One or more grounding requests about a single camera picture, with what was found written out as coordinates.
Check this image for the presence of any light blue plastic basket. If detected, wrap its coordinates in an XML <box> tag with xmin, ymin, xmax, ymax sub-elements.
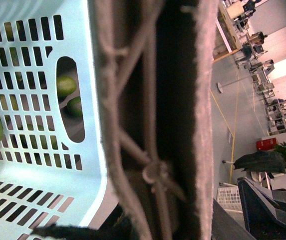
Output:
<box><xmin>0</xmin><ymin>0</ymin><xmax>117</xmax><ymax>240</ymax></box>

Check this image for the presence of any brown basket handle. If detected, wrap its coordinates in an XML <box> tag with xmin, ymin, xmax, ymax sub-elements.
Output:
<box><xmin>88</xmin><ymin>0</ymin><xmax>218</xmax><ymax>240</ymax></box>

